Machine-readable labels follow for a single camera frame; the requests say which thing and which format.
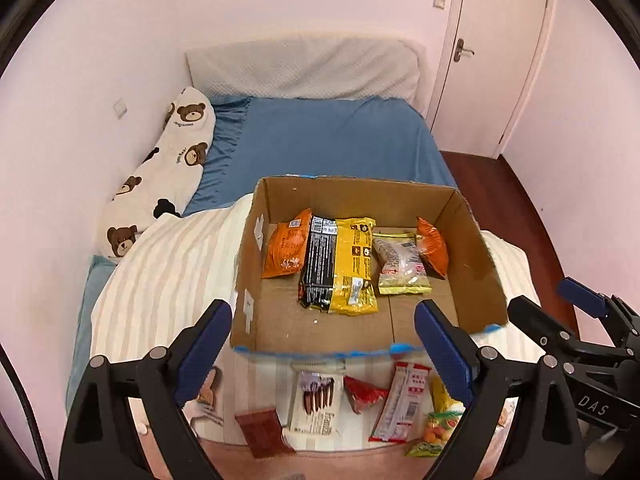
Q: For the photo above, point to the white wall socket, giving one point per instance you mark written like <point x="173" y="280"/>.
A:
<point x="120" y="108"/>

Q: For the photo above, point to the metal door handle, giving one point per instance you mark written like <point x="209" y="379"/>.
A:
<point x="460" y="50"/>

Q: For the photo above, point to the orange snack bag left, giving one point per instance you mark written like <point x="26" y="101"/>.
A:
<point x="286" y="251"/>

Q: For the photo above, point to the red white long packet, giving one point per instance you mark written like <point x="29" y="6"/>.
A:
<point x="402" y="402"/>

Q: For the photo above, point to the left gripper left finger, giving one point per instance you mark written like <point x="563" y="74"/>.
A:
<point x="101" y="440"/>

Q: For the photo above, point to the cardboard milk box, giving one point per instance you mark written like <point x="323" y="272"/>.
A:
<point x="269" y="318"/>

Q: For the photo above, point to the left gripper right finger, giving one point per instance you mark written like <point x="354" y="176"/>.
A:
<point x="543" y="441"/>

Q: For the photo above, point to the orange snack bag right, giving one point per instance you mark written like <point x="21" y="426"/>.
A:
<point x="432" y="247"/>

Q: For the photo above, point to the bear print long pillow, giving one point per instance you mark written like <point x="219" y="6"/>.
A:
<point x="166" y="180"/>

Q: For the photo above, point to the brown snack packet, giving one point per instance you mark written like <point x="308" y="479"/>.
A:
<point x="263" y="433"/>

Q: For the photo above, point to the orange snack bag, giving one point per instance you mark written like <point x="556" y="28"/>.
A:
<point x="286" y="251"/>
<point x="432" y="247"/>

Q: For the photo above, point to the white chocolate biscuit pack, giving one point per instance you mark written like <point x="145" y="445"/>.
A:
<point x="316" y="405"/>

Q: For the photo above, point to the pale yellow snack bag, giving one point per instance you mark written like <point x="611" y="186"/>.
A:
<point x="402" y="270"/>

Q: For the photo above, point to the black yellow snack pack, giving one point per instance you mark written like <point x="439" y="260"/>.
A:
<point x="337" y="275"/>

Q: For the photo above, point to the yellow fruit candy bag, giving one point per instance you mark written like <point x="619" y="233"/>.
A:
<point x="440" y="423"/>

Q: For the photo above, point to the white door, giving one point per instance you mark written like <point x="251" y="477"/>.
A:
<point x="476" y="102"/>

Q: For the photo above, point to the blue bed sheet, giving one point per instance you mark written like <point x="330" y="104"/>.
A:
<point x="261" y="137"/>

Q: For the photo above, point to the red triangular snack packet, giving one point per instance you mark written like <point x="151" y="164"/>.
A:
<point x="362" y="395"/>

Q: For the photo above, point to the grey white pillow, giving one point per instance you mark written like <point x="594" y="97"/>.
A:
<point x="313" y="66"/>

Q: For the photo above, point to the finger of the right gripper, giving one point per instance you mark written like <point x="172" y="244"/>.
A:
<point x="617" y="318"/>
<point x="557" y="340"/>

